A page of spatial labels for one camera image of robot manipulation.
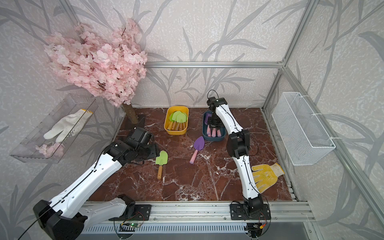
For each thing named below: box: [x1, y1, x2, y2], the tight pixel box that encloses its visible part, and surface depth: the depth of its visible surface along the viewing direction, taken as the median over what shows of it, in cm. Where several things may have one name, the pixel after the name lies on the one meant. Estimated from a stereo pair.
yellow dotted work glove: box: [251, 163, 285, 194], surface depth 88 cm
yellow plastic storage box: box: [164, 105, 190, 136], surface depth 107 cm
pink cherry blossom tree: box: [44, 18, 148, 125], surface depth 73 cm
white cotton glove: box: [43, 109, 94, 143], surface depth 68 cm
